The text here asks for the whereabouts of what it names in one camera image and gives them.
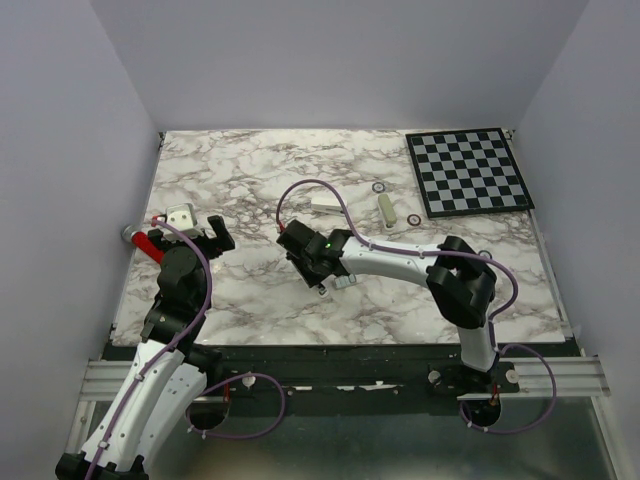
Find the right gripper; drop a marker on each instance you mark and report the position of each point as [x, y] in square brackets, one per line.
[312, 280]

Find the beige green stapler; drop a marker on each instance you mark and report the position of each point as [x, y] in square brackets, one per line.
[386, 211]

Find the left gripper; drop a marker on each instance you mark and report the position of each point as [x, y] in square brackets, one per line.
[222, 242]

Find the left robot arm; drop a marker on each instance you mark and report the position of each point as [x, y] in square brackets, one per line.
[168, 370]

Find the white stapler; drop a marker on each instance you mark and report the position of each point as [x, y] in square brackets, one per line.
[325, 205]

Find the red handled tool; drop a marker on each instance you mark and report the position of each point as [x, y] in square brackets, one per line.
[141, 241]

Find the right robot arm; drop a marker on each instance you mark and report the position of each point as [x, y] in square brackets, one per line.
[460, 281]

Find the red poker chip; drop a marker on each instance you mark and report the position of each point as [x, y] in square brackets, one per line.
[414, 220]

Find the aluminium rail frame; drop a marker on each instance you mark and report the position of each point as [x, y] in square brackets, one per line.
[551, 376]

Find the staple tray with staples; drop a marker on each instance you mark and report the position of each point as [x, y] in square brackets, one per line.
[345, 281]

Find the blue poker chip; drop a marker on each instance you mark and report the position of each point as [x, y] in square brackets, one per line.
[378, 187]

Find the black mounting base plate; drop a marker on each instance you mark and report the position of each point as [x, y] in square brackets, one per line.
[350, 380]

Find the black white checkerboard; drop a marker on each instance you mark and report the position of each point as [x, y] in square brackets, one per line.
[467, 173]

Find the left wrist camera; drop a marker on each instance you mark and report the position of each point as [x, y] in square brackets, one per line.
[182, 217]

